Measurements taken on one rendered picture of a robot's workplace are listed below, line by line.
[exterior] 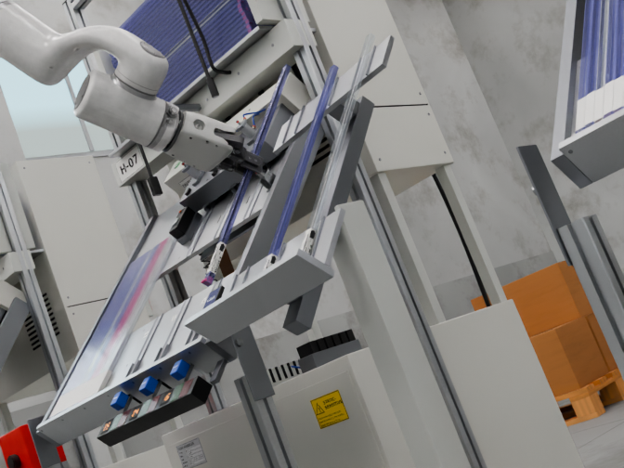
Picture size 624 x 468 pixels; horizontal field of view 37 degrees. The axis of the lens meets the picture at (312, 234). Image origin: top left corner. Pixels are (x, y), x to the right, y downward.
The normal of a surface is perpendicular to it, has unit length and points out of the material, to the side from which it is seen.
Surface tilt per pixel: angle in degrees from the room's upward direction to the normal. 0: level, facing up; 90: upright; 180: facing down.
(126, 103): 126
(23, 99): 90
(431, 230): 90
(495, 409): 90
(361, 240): 90
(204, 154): 151
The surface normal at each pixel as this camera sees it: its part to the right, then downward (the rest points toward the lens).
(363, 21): 0.65, -0.38
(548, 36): -0.71, 0.15
